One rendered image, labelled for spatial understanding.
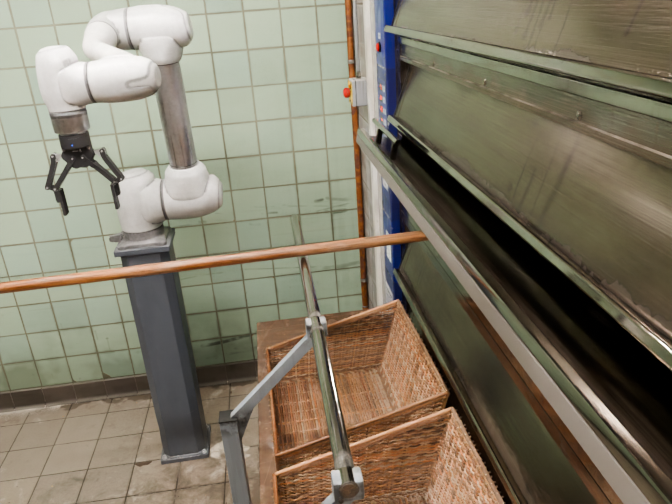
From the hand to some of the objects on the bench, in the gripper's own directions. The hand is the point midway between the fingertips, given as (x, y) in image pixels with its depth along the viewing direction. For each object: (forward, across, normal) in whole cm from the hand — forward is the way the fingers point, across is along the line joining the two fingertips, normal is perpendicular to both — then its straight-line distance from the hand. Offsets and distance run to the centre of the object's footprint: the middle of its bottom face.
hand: (91, 207), depth 167 cm
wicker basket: (+78, -63, +70) cm, 122 cm away
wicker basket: (+77, -64, +10) cm, 100 cm away
